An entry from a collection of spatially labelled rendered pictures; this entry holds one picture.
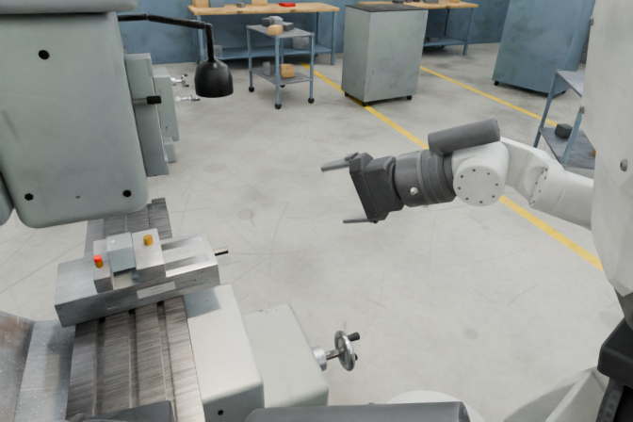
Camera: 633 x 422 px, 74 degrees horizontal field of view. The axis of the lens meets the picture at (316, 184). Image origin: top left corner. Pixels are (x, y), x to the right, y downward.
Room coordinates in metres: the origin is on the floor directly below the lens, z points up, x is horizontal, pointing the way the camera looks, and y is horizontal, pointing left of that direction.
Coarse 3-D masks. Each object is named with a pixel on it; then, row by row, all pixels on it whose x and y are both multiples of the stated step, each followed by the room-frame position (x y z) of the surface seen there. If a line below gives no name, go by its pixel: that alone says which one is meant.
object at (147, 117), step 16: (128, 64) 0.66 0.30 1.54; (144, 64) 0.67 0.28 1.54; (128, 80) 0.66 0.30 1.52; (144, 80) 0.67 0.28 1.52; (144, 96) 0.67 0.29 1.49; (144, 112) 0.67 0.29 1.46; (144, 128) 0.67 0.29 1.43; (160, 128) 0.69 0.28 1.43; (144, 144) 0.66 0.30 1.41; (160, 144) 0.67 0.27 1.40; (144, 160) 0.66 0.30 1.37; (160, 160) 0.67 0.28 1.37
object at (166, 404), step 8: (168, 400) 0.36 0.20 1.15; (136, 408) 0.35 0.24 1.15; (144, 408) 0.35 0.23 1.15; (152, 408) 0.35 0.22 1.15; (160, 408) 0.35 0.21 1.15; (168, 408) 0.35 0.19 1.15; (96, 416) 0.34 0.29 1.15; (104, 416) 0.34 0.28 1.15; (112, 416) 0.33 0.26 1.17; (120, 416) 0.33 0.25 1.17; (128, 416) 0.33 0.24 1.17; (136, 416) 0.33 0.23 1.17; (144, 416) 0.33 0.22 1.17; (152, 416) 0.34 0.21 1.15; (160, 416) 0.34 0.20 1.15; (168, 416) 0.34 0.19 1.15
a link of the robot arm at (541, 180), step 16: (512, 144) 0.57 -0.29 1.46; (512, 160) 0.57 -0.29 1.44; (528, 160) 0.56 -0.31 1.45; (544, 160) 0.54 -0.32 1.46; (512, 176) 0.57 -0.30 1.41; (528, 176) 0.55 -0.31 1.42; (544, 176) 0.52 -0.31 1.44; (560, 176) 0.50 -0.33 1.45; (528, 192) 0.54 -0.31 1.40; (544, 192) 0.49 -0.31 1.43; (560, 192) 0.49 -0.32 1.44; (544, 208) 0.49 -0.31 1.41
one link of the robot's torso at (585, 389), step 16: (592, 368) 0.34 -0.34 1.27; (560, 384) 0.34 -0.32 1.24; (576, 384) 0.32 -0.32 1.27; (592, 384) 0.33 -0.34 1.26; (528, 400) 0.36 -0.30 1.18; (544, 400) 0.34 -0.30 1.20; (560, 400) 0.33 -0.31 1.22; (576, 400) 0.30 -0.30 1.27; (592, 400) 0.31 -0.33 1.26; (512, 416) 0.36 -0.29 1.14; (528, 416) 0.35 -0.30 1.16; (544, 416) 0.34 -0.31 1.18; (560, 416) 0.28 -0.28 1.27; (576, 416) 0.29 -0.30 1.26; (592, 416) 0.29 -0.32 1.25
